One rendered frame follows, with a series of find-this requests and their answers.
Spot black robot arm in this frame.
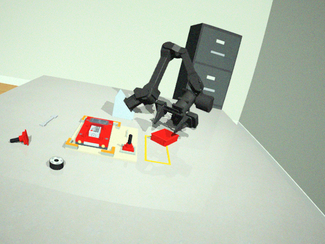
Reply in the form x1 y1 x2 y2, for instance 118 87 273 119
123 41 214 113

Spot black toy tyre with white hub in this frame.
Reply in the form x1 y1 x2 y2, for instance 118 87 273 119
49 156 64 170

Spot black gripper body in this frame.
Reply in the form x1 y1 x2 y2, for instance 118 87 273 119
155 97 199 128

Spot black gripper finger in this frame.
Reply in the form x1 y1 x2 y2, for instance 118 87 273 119
154 104 164 124
174 115 192 133

